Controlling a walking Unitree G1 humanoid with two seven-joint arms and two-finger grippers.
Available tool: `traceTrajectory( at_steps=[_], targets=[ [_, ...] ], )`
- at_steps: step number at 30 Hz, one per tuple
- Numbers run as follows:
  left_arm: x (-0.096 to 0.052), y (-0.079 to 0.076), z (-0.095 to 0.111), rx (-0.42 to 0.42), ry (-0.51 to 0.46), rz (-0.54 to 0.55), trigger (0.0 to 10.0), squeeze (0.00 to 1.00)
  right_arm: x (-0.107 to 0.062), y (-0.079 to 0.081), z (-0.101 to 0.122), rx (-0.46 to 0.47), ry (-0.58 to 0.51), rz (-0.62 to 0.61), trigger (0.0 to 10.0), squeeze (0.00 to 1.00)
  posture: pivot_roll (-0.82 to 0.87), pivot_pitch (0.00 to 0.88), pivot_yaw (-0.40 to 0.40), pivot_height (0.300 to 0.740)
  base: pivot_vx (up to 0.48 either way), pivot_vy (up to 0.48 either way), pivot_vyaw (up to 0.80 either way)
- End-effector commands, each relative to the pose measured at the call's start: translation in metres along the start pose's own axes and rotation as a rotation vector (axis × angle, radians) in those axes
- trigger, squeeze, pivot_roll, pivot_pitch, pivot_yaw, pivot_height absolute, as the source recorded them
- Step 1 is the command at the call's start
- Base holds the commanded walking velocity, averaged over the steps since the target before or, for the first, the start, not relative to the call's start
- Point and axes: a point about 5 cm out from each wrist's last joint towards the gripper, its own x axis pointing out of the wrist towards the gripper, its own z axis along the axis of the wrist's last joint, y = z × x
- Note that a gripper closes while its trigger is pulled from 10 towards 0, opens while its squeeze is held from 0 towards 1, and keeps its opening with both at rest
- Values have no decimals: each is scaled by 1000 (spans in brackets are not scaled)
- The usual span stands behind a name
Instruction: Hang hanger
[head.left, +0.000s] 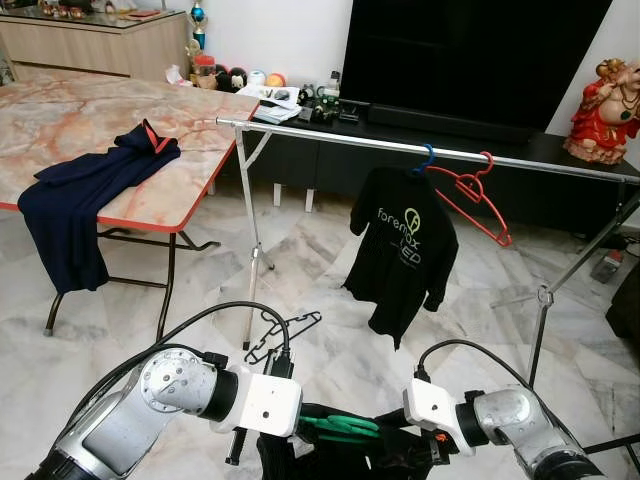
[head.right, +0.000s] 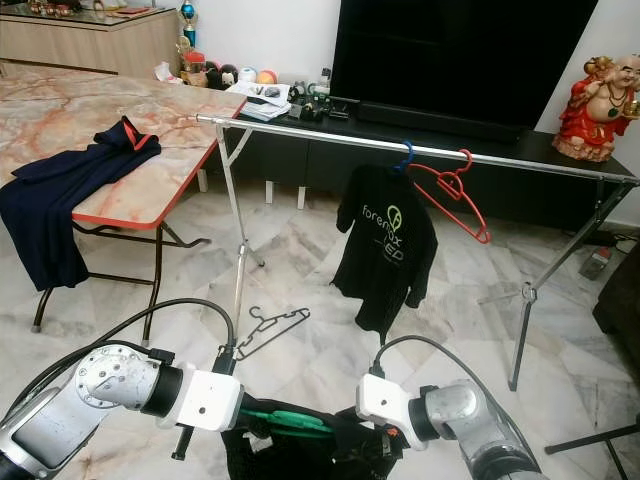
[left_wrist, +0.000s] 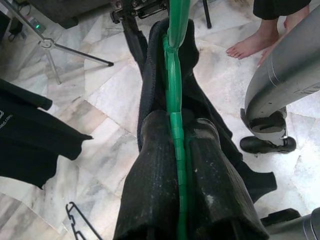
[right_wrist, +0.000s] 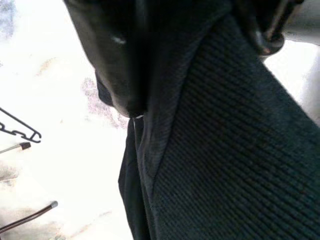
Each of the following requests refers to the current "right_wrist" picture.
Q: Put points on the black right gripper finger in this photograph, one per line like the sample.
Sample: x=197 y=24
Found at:
x=112 y=50

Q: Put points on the black logo t-shirt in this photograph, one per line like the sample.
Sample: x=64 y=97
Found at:
x=225 y=150

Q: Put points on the silver metal clothes rack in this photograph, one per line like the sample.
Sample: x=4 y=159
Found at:
x=305 y=27

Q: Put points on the marble pattern folding table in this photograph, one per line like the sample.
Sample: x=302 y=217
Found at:
x=52 y=205

